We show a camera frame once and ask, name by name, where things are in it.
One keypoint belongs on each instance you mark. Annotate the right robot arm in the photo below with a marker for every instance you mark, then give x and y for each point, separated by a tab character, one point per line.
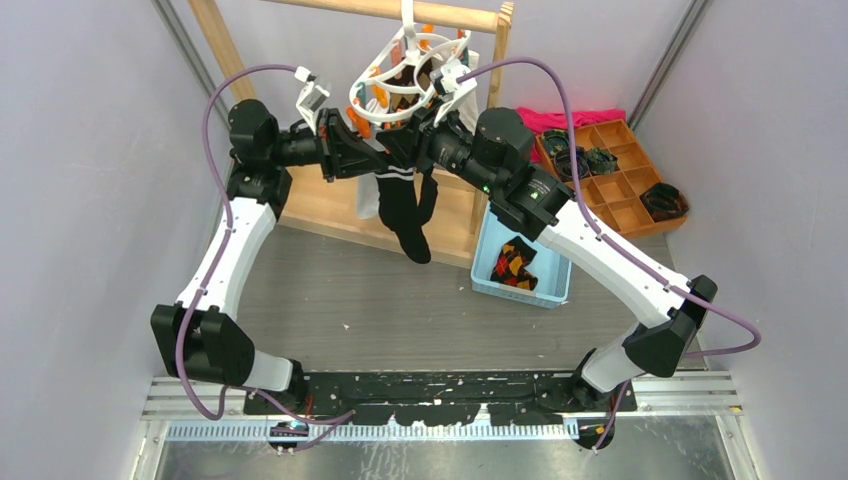
495	159

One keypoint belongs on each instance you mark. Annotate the white sock with stripes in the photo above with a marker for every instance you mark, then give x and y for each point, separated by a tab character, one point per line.
367	197

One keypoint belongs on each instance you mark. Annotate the wooden hanging rack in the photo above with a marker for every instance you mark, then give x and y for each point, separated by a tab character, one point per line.
324	208

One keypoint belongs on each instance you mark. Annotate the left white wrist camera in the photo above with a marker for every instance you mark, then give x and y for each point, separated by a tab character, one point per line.
311	97

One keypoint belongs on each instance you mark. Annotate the white sock right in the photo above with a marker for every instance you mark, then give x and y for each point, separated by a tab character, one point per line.
469	109

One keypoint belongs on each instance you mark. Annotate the black sock white stripes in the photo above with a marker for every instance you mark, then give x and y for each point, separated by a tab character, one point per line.
428	197

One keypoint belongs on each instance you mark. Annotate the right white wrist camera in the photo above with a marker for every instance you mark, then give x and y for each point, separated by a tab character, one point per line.
450	90

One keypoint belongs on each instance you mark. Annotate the rolled dark sock in tray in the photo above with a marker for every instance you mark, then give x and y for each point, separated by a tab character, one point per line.
555	141

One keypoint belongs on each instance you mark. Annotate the red yellow argyle sock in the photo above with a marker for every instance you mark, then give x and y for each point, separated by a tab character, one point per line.
510	268

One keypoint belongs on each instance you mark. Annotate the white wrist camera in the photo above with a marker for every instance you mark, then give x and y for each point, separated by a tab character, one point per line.
450	90
311	97

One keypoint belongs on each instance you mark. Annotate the rolled dark sock right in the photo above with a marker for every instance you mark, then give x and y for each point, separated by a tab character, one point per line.
601	161

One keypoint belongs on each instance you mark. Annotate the light blue plastic basket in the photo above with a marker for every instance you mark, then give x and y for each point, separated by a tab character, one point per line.
552	271

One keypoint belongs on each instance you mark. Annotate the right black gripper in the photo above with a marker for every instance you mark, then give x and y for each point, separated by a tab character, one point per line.
412	144

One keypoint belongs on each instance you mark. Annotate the white clip sock hanger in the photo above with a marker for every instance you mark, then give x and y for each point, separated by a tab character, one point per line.
397	82

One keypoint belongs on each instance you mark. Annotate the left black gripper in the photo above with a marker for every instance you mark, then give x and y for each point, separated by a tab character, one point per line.
335	159

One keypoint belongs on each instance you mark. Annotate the rolled dark sock centre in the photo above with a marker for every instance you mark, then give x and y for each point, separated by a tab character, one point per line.
564	167

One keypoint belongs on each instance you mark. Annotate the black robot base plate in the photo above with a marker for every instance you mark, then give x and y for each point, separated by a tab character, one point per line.
501	400

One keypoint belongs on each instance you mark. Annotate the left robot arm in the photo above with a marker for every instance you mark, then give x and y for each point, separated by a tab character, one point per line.
198	334

